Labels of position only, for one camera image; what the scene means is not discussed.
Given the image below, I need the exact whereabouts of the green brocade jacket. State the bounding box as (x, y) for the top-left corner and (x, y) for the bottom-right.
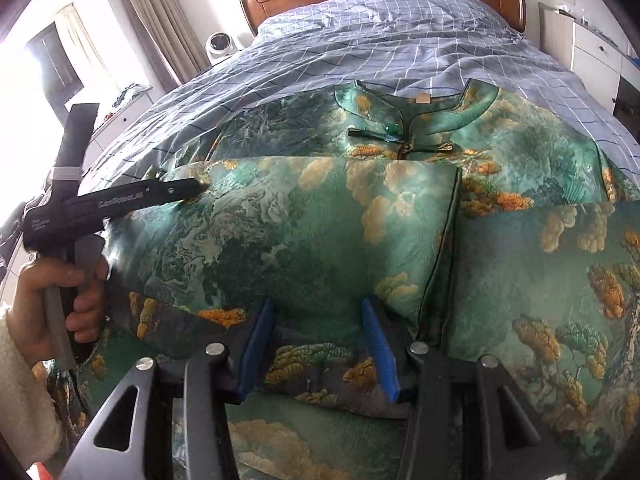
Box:
(48, 80), (639, 479)

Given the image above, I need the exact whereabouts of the beige curtain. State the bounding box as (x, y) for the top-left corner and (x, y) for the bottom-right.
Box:
(129, 0), (208, 84)

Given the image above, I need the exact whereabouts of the blue checked bed cover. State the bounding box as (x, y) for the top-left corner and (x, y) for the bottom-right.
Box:
(81, 0), (639, 192)

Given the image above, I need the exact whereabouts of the cream sleeve left forearm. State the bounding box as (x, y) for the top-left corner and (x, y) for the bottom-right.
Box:
(0, 312), (62, 470)

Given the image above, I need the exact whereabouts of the person's left hand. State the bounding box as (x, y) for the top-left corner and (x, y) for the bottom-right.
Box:
(6, 257), (108, 367)

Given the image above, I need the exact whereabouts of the white window cabinet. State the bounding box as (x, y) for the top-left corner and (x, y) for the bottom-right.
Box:
(82, 84), (154, 170)

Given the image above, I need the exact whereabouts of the white desk with drawers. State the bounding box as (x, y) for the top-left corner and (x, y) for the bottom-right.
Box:
(538, 3), (639, 115)

